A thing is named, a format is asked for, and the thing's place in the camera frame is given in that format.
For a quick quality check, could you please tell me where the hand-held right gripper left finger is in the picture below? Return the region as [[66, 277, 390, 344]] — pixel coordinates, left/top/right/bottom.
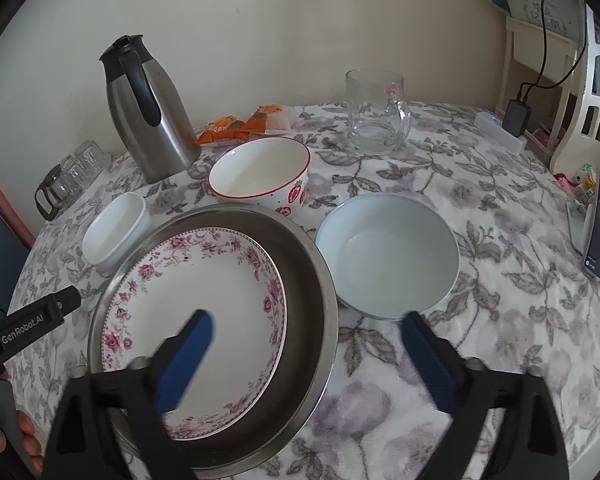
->
[[40, 309, 216, 480]]

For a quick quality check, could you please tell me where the clear glass mug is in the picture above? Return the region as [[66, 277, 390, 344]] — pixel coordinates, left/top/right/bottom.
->
[[345, 69, 412, 156]]

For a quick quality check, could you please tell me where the strawberry print bowl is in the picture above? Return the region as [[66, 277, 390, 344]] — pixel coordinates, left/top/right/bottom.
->
[[208, 136, 312, 218]]

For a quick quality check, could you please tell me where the small colourful trinket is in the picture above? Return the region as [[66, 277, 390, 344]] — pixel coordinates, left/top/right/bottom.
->
[[552, 160, 600, 207]]

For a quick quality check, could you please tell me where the black cable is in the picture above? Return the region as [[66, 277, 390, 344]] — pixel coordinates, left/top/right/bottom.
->
[[515, 0, 590, 106]]

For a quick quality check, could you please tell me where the light blue bowl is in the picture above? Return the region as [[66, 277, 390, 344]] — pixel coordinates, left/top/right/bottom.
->
[[315, 192, 461, 322]]

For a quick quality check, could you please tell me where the orange snack packet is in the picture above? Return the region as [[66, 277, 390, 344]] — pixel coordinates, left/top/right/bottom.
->
[[242, 104, 305, 137], [195, 115, 247, 147]]

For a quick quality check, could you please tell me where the white power strip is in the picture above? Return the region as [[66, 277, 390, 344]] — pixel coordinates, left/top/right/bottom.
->
[[475, 110, 529, 155]]

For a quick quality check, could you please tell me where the small white bowl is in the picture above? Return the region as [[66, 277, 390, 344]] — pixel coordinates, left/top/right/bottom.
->
[[81, 191, 152, 277]]

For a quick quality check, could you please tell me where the stainless steel thermos jug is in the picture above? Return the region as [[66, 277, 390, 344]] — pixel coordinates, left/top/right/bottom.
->
[[99, 35, 202, 184]]

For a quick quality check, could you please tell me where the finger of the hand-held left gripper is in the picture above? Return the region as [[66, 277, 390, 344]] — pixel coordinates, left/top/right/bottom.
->
[[54, 285, 82, 317]]

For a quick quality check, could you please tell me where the stainless steel plate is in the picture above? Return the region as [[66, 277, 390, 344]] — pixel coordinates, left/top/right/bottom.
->
[[87, 204, 340, 472]]

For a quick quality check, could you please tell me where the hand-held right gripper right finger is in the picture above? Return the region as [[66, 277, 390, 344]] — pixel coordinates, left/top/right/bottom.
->
[[399, 311, 571, 480]]

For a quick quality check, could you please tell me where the grey printed box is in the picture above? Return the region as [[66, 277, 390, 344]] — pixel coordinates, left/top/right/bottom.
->
[[507, 0, 588, 42]]

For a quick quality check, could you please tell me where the small clear glass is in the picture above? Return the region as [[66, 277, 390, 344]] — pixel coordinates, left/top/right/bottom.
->
[[74, 140, 112, 178], [60, 154, 90, 197]]

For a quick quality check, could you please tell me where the glass teapot with black handle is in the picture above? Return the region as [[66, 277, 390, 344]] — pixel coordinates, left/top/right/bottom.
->
[[35, 162, 77, 221]]

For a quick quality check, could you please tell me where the black charger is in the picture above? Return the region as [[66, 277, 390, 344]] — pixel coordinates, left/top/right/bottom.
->
[[502, 99, 532, 138]]

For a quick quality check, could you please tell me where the white phone stand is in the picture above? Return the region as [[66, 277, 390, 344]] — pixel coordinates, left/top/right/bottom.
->
[[566, 199, 593, 257]]

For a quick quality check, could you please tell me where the pink floral round plate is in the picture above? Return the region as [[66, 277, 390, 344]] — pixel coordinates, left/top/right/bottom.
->
[[101, 227, 287, 441]]

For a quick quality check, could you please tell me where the person's left hand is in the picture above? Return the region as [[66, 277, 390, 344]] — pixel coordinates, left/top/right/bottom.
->
[[0, 407, 45, 473]]

